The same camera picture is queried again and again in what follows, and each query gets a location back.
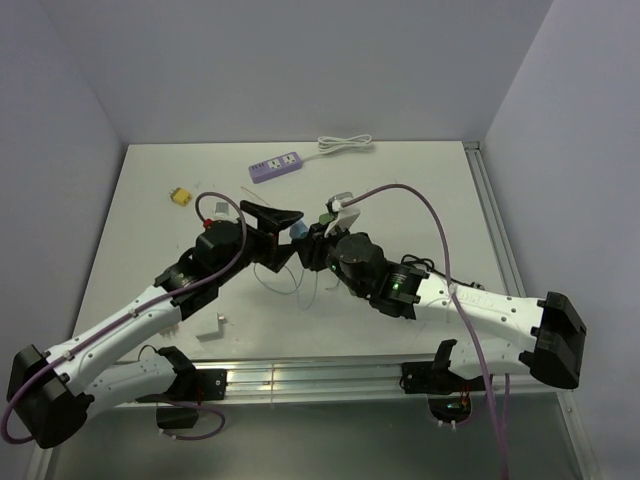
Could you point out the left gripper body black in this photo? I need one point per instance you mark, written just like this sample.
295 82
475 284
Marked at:
259 247

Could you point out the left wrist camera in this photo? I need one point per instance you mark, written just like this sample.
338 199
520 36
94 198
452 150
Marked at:
219 211

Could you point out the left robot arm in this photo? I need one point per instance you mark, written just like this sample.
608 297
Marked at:
53 393

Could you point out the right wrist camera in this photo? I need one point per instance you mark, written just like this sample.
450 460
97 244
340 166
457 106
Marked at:
342 216

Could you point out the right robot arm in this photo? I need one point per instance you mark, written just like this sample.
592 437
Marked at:
543 338

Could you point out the aluminium side rail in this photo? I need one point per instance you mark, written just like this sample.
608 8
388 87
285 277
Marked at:
503 252

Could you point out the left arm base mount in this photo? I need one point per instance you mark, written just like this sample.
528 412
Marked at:
187 401

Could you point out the blue USB charger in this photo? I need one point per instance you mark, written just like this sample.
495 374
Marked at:
298 230

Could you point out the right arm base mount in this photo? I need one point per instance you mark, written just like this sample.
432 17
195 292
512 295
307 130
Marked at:
452 403

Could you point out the green power strip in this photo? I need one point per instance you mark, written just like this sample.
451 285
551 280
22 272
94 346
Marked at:
325 219

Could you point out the yellow plug adapter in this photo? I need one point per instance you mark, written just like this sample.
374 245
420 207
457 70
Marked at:
180 196

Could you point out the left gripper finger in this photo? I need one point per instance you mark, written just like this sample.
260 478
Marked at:
278 256
271 220

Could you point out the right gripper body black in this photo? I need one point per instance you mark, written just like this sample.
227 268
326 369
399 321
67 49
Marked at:
327 255

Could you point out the white plug adapter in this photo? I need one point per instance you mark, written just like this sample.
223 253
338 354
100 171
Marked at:
210 328

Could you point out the aluminium front rail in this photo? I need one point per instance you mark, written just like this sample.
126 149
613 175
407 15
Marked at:
253 382

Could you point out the pink plug adapter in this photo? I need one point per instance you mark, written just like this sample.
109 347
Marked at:
169 331

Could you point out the purple power strip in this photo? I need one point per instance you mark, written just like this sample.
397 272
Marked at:
275 167

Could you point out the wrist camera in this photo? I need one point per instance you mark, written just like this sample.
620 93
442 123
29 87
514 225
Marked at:
342 216
219 211

